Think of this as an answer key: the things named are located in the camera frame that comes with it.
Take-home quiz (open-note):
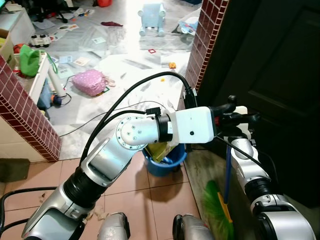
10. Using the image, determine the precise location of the light blue plastic stool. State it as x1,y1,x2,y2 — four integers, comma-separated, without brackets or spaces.
138,3,167,38

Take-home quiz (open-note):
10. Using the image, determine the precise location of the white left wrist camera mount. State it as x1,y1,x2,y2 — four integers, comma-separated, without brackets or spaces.
167,106,217,147

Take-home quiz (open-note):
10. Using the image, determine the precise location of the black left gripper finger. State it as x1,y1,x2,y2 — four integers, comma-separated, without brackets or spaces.
218,95,239,115
229,113,261,127

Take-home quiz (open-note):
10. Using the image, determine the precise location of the white vacuum tube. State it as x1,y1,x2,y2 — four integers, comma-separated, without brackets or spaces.
46,54,70,107

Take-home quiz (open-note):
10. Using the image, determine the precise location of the dark wooden door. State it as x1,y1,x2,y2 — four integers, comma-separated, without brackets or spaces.
197,0,320,209

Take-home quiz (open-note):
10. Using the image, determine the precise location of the grey right robot leg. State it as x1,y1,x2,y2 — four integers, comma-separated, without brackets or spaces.
172,213,217,240

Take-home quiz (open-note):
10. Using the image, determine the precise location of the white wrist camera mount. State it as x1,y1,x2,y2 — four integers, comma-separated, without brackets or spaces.
233,105,252,140
167,106,217,147

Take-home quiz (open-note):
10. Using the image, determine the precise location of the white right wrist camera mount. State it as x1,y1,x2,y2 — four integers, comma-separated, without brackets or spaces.
233,105,252,140

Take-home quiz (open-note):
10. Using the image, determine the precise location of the black body cable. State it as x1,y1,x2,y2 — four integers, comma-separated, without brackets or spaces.
0,186,57,236

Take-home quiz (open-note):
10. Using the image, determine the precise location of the green cloth bag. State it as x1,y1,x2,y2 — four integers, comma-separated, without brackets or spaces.
18,44,42,78

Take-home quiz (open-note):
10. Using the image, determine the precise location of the yellow dustpan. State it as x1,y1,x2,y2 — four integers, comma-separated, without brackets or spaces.
149,142,175,164

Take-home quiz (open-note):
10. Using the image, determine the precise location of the pink dotted bag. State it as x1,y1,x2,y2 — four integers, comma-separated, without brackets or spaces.
71,69,110,97

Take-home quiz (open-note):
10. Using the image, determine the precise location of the grey robot leg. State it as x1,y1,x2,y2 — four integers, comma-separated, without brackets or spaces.
97,212,132,240
172,213,217,240

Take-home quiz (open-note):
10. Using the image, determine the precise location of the black and white toy car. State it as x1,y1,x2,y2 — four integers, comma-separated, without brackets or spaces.
29,34,52,49

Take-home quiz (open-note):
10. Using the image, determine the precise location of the crumpled paper scrap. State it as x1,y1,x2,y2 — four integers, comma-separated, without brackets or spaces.
84,206,110,223

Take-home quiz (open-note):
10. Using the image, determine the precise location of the thin black floor cable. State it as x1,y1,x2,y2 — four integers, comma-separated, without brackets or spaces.
59,101,167,139

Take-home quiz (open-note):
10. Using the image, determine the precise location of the white low table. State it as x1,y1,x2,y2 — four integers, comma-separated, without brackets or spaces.
10,50,53,103

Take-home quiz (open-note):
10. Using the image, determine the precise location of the green broom with blue handle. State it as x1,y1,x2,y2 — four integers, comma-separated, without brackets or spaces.
202,144,236,240

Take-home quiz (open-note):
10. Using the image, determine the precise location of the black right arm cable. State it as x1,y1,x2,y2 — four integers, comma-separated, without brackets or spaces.
215,135,281,193

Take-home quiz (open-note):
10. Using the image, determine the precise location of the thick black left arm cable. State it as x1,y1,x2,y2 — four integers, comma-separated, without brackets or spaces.
79,71,199,167

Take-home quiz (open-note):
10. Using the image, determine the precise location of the dark red cloth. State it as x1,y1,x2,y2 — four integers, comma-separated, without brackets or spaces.
100,20,124,28

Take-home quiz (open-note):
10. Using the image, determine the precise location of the grey left robot leg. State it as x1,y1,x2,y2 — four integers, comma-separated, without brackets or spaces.
97,212,132,240

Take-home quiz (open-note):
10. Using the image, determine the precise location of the blue plastic bucket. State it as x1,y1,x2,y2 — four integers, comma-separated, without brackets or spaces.
142,142,188,177

